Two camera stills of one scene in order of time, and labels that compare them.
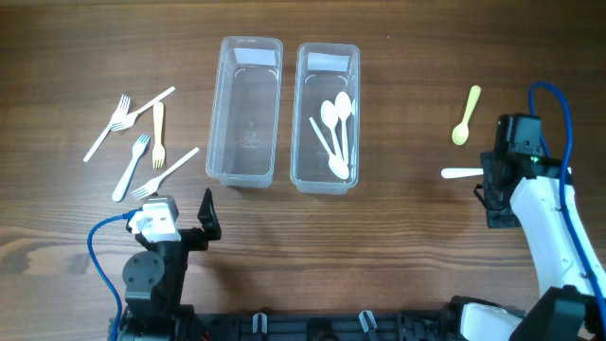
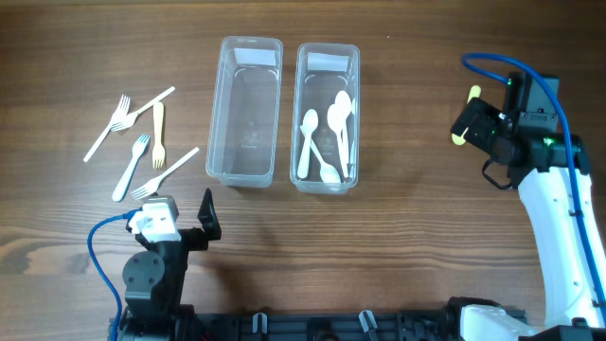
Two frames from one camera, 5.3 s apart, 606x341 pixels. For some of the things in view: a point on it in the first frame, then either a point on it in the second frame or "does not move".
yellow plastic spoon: x=461 y=132 does not move
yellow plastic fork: x=158 y=149 does not move
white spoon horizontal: x=455 y=172 → x=310 y=124
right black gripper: x=492 y=190 → x=474 y=121
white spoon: x=338 y=165 → x=329 y=172
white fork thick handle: x=138 y=152 does not move
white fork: x=119 y=115 does not move
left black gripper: x=190 y=238 does not move
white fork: x=152 y=187 does not move
